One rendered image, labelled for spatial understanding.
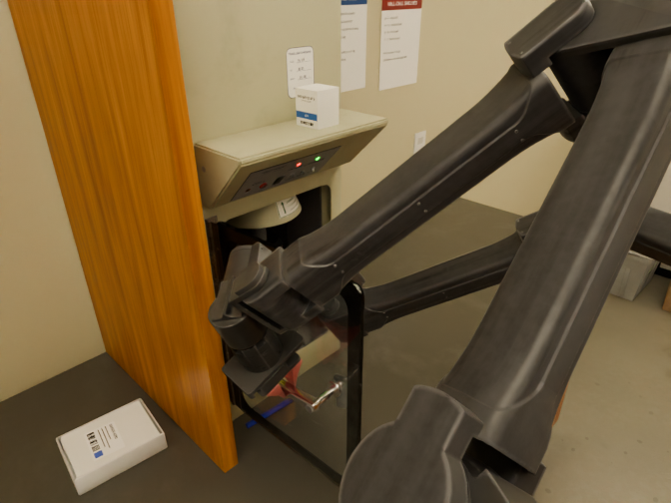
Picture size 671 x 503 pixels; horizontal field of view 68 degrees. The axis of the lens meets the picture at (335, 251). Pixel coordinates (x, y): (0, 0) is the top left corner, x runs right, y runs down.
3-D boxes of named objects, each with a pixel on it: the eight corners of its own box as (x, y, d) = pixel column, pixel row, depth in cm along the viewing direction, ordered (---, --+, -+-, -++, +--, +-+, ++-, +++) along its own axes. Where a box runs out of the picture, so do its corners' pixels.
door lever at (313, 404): (297, 373, 78) (295, 360, 77) (341, 398, 72) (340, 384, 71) (271, 392, 75) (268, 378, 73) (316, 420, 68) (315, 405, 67)
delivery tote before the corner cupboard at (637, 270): (539, 270, 337) (549, 226, 322) (567, 250, 363) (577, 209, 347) (636, 306, 299) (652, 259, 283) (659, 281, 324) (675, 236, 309)
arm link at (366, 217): (602, 0, 38) (649, 99, 43) (566, -16, 42) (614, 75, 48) (226, 303, 53) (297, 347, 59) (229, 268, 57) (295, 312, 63)
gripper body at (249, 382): (226, 375, 68) (201, 346, 63) (279, 323, 72) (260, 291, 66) (254, 402, 64) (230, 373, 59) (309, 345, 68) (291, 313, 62)
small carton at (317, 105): (296, 125, 83) (295, 87, 80) (318, 119, 86) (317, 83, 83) (318, 130, 80) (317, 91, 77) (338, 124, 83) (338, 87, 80)
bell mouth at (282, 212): (194, 211, 100) (191, 185, 98) (264, 188, 111) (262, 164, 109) (249, 238, 89) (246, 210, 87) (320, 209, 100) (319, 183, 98)
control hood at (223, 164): (200, 206, 78) (191, 143, 73) (341, 159, 99) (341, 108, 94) (245, 228, 71) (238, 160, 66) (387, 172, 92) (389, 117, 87)
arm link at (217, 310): (199, 325, 57) (245, 319, 56) (212, 278, 62) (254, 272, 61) (224, 356, 62) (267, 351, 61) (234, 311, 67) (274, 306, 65)
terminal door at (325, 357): (239, 403, 98) (215, 218, 79) (358, 498, 80) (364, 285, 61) (236, 406, 97) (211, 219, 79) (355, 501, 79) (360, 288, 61)
